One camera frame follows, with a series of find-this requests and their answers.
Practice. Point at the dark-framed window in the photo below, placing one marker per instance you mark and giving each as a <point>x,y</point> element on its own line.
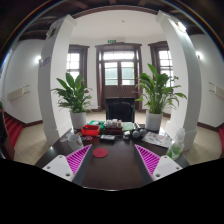
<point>165,63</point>
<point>73,63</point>

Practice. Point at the grey-headed microphone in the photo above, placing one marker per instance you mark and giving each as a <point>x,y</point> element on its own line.
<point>142,132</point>
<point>135,134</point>

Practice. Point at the black chair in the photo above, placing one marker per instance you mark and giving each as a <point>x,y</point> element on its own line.
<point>120,111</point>

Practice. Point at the dark tray with small jars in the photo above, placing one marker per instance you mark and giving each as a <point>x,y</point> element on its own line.
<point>113,124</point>

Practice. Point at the printed paper leaflet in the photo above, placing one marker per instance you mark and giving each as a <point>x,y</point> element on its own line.
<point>156,139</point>

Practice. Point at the dark wooden glazed double door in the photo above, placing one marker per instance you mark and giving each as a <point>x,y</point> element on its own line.
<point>118,90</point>

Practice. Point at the glowing wall lamp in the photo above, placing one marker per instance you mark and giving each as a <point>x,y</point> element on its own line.
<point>199,55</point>
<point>38,59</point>

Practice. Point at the column-mounted spotlight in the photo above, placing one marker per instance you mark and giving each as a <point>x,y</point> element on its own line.
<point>181,27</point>

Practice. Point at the flat black device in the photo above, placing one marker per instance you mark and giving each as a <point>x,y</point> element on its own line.
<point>107,137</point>

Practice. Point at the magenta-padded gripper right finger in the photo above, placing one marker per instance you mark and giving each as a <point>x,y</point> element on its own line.
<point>165,166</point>

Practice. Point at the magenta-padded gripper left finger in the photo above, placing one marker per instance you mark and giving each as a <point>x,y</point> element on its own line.
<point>60,166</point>

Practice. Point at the flat round red coaster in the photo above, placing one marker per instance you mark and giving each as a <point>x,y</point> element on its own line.
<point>100,152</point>

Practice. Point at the red plastic box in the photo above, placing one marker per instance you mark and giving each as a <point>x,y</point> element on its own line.
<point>90,130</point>

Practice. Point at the green plant in white pot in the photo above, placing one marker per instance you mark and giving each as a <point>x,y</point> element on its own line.
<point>78,120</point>
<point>154,121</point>

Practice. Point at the green exit sign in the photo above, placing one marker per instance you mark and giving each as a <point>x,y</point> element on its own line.
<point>112,41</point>

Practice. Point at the red carpeted staircase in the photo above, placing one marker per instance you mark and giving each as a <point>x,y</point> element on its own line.
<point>221,140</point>
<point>13,130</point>

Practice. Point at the clear green-labelled drink bottle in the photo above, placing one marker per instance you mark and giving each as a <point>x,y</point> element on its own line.
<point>176,148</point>

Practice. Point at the white wall radiator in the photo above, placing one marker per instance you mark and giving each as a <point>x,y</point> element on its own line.
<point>218,90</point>
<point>16,93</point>

